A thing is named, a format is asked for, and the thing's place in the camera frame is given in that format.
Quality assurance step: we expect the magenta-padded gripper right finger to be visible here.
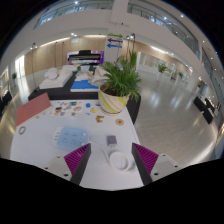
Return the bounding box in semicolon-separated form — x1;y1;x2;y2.
131;142;183;186

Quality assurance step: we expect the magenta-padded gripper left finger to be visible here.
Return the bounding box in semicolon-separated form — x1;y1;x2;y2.
42;143;92;186

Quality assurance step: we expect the small brown cookie-shaped piece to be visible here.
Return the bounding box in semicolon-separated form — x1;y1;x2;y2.
95;114;106;124

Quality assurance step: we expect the potted plant in striped pot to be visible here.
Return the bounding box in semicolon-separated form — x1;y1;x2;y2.
97;49;143;116

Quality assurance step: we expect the flat pink board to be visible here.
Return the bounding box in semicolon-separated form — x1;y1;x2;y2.
15;92;53;128

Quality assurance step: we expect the architectural model on blue base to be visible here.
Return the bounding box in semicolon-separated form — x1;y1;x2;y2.
69;66;108;94

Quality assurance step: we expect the group of black chairs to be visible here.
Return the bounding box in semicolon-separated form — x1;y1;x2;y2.
193;95;218;125
0;89;14;112

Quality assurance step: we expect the white architectural model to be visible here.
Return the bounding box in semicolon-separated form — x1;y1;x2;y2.
39;64;76;90

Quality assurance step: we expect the green plant in white planter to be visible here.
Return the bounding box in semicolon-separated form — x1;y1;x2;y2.
156;62;169;80

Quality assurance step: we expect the black piano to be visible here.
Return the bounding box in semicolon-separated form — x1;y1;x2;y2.
66;49;105;66

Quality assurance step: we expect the small green floor plant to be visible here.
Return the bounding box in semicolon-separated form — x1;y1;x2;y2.
11;71;18;88

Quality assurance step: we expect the pillar sign with coloured arrows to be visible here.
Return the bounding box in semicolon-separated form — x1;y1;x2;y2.
105;31;125;64

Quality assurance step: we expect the white coiled cable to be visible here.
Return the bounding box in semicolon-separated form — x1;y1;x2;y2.
87;139;137;174

